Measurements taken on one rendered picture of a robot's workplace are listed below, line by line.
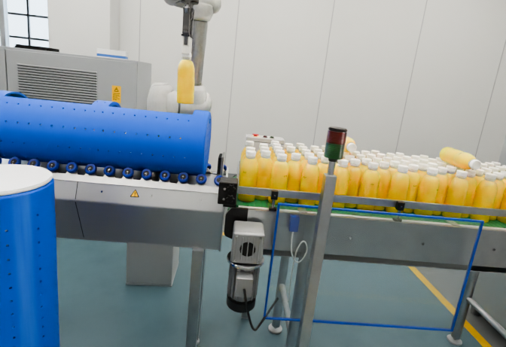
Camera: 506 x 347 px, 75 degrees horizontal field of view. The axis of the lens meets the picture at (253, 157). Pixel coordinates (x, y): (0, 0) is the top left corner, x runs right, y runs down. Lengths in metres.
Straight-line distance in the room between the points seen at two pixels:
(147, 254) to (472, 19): 4.64
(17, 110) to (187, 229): 0.81
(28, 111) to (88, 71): 1.72
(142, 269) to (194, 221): 1.00
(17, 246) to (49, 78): 2.37
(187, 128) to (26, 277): 0.70
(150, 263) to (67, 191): 0.98
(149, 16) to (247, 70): 1.32
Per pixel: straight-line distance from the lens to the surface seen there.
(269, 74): 4.26
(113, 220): 1.52
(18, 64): 3.46
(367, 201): 1.38
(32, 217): 1.11
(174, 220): 1.44
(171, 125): 1.34
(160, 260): 2.30
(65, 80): 3.29
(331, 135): 1.08
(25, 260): 1.15
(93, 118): 1.42
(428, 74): 4.94
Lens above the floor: 1.38
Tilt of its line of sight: 13 degrees down
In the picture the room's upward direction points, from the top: 6 degrees clockwise
